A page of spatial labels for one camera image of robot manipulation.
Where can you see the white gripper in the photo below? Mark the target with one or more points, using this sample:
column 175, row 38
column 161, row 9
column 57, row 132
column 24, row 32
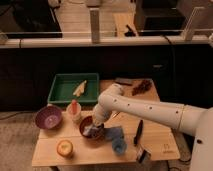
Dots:
column 100, row 115

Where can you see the dark red bowl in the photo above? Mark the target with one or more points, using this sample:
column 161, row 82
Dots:
column 89, row 130

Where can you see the blue towel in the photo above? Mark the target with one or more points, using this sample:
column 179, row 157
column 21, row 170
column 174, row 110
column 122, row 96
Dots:
column 116, row 136

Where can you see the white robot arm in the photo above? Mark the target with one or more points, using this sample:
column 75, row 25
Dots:
column 191, row 120

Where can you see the purple bowl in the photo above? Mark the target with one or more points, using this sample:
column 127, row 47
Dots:
column 48, row 117

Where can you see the yellow banana piece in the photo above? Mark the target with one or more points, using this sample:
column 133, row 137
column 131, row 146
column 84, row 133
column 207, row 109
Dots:
column 80, row 89

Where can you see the green plastic tray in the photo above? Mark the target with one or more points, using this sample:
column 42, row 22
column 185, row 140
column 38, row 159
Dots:
column 64, row 85

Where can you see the dark flat rectangular object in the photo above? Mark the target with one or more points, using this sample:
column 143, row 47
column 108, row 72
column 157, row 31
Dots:
column 123, row 81

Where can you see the yellow orange fruit toy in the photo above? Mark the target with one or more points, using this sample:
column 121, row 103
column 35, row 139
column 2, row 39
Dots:
column 65, row 148

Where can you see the small black clip object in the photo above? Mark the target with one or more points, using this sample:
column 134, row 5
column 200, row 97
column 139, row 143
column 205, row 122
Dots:
column 142, row 155

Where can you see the black object on shelf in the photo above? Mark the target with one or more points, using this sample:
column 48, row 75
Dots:
column 129, row 32

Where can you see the white vertical post right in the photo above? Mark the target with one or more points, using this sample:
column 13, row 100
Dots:
column 192, row 23

